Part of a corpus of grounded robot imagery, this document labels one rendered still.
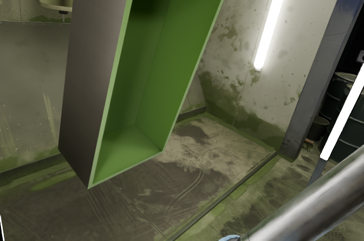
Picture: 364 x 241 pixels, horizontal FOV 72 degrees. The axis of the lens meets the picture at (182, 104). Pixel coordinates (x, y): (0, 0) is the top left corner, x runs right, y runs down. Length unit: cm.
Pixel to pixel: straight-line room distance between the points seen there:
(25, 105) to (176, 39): 132
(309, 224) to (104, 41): 90
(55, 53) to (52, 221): 135
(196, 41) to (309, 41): 160
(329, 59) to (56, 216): 264
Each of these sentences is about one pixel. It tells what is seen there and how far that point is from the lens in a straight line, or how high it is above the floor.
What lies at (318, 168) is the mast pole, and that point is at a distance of 219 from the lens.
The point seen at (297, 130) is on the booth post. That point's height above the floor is 39.
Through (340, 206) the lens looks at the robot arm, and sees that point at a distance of 60.
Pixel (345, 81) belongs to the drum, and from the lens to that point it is 393.
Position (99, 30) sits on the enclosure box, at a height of 133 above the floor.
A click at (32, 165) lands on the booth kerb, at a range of 230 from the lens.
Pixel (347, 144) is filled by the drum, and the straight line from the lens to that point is 344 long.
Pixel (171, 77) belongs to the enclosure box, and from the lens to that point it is 164.
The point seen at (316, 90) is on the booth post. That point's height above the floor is 87.
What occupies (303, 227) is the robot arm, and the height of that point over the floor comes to 114.
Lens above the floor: 152
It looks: 23 degrees down
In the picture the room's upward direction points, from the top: 11 degrees clockwise
